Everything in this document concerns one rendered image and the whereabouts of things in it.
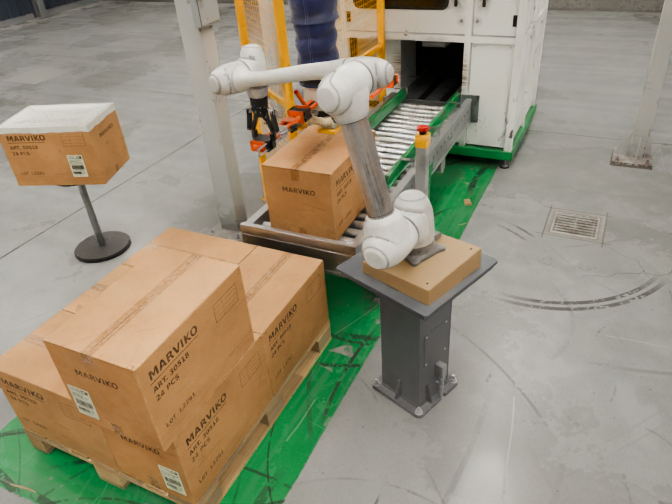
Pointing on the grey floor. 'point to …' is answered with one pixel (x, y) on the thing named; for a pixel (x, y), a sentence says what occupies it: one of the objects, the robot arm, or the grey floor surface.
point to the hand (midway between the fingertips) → (264, 141)
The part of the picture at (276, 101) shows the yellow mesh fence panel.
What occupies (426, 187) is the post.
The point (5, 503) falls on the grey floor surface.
